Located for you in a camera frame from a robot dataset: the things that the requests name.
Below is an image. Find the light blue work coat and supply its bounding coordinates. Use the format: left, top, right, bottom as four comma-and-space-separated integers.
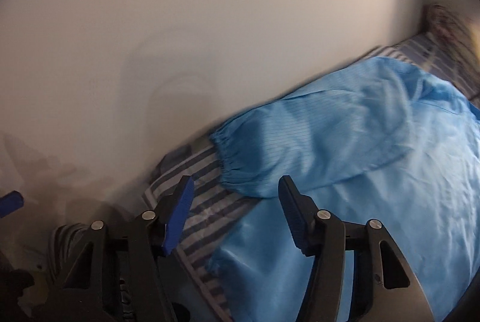
203, 55, 480, 322

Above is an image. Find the striped blue white bed sheet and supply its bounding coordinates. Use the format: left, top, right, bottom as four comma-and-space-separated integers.
48, 30, 480, 322

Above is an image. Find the floral folded quilt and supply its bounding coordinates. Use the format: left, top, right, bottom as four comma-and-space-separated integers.
426, 3, 479, 70

